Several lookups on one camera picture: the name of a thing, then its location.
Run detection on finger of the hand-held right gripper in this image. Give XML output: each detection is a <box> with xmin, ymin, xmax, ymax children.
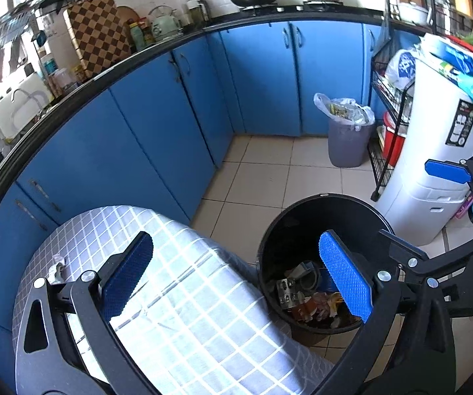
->
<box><xmin>378</xmin><ymin>229</ymin><xmax>473</xmax><ymax>284</ymax></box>
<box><xmin>424</xmin><ymin>151</ymin><xmax>473</xmax><ymax>210</ymax></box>

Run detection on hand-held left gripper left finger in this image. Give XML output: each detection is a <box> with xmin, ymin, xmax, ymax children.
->
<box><xmin>14</xmin><ymin>231</ymin><xmax>167</xmax><ymax>395</ymax></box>

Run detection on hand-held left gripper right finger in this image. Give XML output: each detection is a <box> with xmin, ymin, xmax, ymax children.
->
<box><xmin>310</xmin><ymin>230</ymin><xmax>457</xmax><ymax>395</ymax></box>

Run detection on black round waste bin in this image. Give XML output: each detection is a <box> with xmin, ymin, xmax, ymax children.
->
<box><xmin>258</xmin><ymin>193</ymin><xmax>397</xmax><ymax>334</ymax></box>

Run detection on pink package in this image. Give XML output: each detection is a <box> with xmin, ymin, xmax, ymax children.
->
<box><xmin>456</xmin><ymin>195</ymin><xmax>473</xmax><ymax>220</ymax></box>

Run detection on white grey small packet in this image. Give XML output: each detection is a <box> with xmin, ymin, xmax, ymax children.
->
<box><xmin>276</xmin><ymin>278</ymin><xmax>299</xmax><ymax>308</ymax></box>

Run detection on red bucket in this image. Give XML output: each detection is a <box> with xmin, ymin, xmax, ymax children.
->
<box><xmin>380</xmin><ymin>111</ymin><xmax>406</xmax><ymax>165</ymax></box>

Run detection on clear plastic cup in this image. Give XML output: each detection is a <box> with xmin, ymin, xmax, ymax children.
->
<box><xmin>47</xmin><ymin>255</ymin><xmax>67</xmax><ymax>284</ymax></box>

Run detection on grey checked tablecloth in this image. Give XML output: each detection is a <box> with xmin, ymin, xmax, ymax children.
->
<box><xmin>12</xmin><ymin>205</ymin><xmax>336</xmax><ymax>395</ymax></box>

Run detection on grey waste bin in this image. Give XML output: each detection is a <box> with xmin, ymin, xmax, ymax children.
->
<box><xmin>328</xmin><ymin>109</ymin><xmax>375</xmax><ymax>169</ymax></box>

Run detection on white plastic bin liner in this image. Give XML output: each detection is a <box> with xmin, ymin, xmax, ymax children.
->
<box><xmin>313</xmin><ymin>92</ymin><xmax>376</xmax><ymax>132</ymax></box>

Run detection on blue plastic package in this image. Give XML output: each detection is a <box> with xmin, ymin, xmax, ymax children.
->
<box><xmin>419</xmin><ymin>35</ymin><xmax>473</xmax><ymax>108</ymax></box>

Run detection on white bag with blue print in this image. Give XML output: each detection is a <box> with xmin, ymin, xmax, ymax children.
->
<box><xmin>384</xmin><ymin>48</ymin><xmax>417</xmax><ymax>90</ymax></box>

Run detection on blue kitchen cabinets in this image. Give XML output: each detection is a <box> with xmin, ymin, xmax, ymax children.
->
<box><xmin>0</xmin><ymin>20</ymin><xmax>422</xmax><ymax>391</ymax></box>

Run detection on white dish rack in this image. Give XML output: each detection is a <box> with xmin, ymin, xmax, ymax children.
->
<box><xmin>0</xmin><ymin>72</ymin><xmax>54</xmax><ymax>138</ymax></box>

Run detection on black kitchen countertop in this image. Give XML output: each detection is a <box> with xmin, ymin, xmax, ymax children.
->
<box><xmin>0</xmin><ymin>6</ymin><xmax>385</xmax><ymax>256</ymax></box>

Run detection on teal container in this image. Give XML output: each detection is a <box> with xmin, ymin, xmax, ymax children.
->
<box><xmin>41</xmin><ymin>53</ymin><xmax>58</xmax><ymax>77</ymax></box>

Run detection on gas stove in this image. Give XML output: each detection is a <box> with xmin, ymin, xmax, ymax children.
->
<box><xmin>238</xmin><ymin>2</ymin><xmax>344</xmax><ymax>13</ymax></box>

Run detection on green jar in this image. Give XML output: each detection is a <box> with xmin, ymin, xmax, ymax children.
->
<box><xmin>129</xmin><ymin>20</ymin><xmax>146</xmax><ymax>52</ymax></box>

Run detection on checkered wooden cutting board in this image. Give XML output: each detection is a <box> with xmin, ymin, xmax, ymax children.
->
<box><xmin>64</xmin><ymin>0</ymin><xmax>132</xmax><ymax>80</ymax></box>

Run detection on pale green kettle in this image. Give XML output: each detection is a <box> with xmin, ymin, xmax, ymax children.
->
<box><xmin>148</xmin><ymin>5</ymin><xmax>181</xmax><ymax>42</ymax></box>

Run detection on round wooden board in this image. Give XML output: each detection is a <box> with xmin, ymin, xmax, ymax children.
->
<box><xmin>117</xmin><ymin>5</ymin><xmax>140</xmax><ymax>23</ymax></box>

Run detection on black wire rack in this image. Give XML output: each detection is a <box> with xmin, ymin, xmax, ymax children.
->
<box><xmin>370</xmin><ymin>0</ymin><xmax>473</xmax><ymax>202</ymax></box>

